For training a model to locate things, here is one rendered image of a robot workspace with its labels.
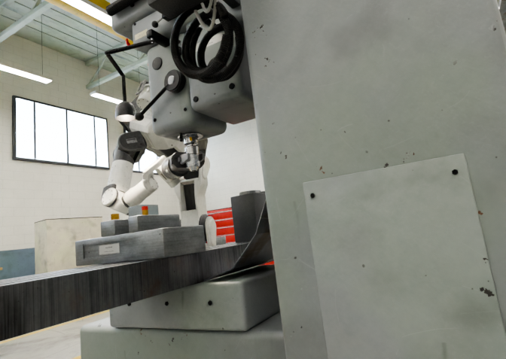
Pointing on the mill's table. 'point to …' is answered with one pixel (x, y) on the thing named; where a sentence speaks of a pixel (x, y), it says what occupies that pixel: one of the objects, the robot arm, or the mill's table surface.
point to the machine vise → (143, 241)
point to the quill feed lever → (175, 79)
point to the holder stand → (247, 214)
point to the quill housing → (175, 101)
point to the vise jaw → (114, 227)
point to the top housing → (130, 14)
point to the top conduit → (127, 0)
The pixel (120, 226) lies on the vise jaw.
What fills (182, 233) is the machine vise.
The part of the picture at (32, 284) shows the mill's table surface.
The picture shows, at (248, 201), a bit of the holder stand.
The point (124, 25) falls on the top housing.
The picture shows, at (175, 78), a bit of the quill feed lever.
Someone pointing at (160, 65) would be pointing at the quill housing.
